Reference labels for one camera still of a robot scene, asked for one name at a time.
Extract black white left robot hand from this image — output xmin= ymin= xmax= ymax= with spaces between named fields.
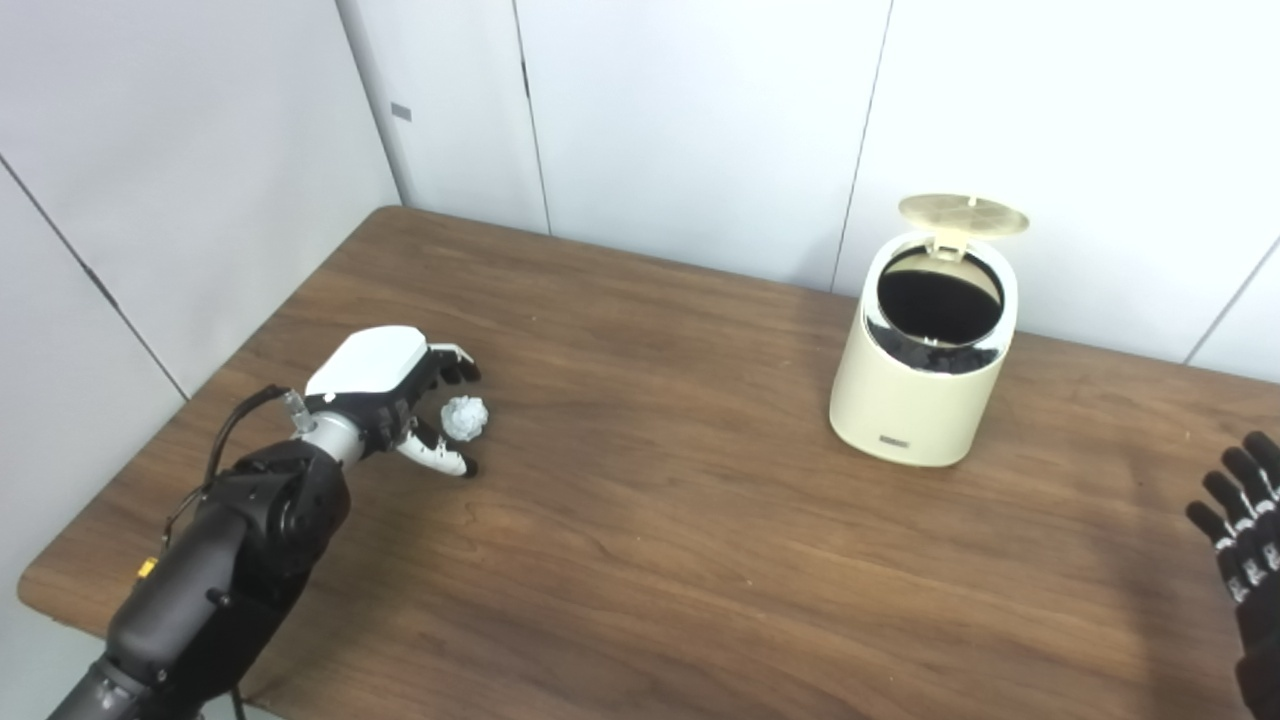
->
xmin=303 ymin=325 xmax=482 ymax=479

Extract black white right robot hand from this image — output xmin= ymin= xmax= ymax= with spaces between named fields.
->
xmin=1186 ymin=431 xmax=1280 ymax=720

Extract white paper ball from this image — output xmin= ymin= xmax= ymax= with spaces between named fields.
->
xmin=441 ymin=396 xmax=490 ymax=443

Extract cream round bin lid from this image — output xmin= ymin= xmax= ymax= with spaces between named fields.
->
xmin=898 ymin=193 xmax=1031 ymax=261

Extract cream-colored round bin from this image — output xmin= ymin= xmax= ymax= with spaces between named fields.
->
xmin=829 ymin=232 xmax=1019 ymax=468

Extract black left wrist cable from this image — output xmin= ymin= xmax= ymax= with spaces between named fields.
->
xmin=160 ymin=385 xmax=313 ymax=546

